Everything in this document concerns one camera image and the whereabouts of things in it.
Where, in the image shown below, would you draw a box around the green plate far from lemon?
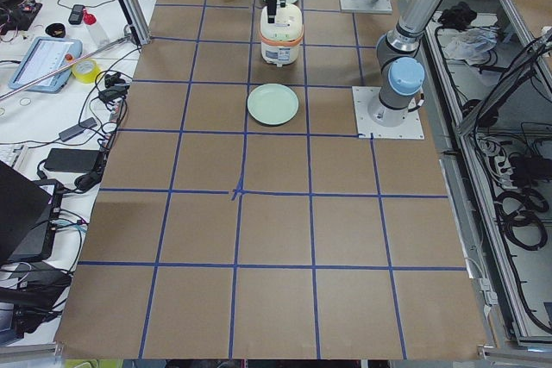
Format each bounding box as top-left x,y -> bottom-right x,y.
247,84 -> 299,126

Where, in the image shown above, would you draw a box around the black usb hub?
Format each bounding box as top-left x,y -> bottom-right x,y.
59,117 -> 97,142

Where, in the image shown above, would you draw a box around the coiled black cables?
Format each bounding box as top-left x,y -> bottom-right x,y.
492,189 -> 552,253

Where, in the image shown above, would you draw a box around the red cap spray bottle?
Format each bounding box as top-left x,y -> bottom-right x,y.
83,9 -> 110,47

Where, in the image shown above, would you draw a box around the crumpled white cloth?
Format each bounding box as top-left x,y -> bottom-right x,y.
443,28 -> 498,65

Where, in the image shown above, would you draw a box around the white rice cooker pink handle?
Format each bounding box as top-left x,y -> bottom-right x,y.
259,3 -> 304,67

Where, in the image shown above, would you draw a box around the black handheld device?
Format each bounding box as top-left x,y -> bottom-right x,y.
68,4 -> 85,25

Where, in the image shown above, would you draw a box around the black small bowl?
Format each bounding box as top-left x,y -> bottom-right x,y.
45,22 -> 66,39

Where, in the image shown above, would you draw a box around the black laptop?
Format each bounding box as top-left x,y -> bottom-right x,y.
1,163 -> 62,264

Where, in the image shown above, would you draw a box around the yellow tape roll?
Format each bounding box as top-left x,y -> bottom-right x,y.
71,59 -> 101,84

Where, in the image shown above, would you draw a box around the black power brick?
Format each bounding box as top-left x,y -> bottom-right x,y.
44,148 -> 100,173

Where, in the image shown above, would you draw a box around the blue teach pendant near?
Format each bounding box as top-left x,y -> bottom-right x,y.
8,36 -> 83,90

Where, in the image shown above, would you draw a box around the black cloth bundle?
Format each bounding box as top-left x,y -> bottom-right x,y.
437,2 -> 477,31

